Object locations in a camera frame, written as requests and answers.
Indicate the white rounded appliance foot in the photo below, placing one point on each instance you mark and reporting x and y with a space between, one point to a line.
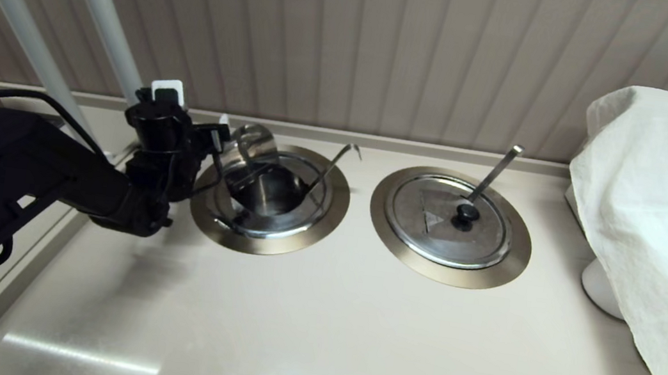
598 290

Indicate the steel lid with black knob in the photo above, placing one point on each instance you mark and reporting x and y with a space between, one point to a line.
430 239
253 141

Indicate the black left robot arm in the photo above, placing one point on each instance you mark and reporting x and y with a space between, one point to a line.
1 169

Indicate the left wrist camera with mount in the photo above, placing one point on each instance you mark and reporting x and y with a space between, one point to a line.
158 125

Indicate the steel pot insert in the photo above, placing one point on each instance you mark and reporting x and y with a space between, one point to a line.
271 198

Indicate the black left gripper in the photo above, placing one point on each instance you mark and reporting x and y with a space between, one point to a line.
168 169

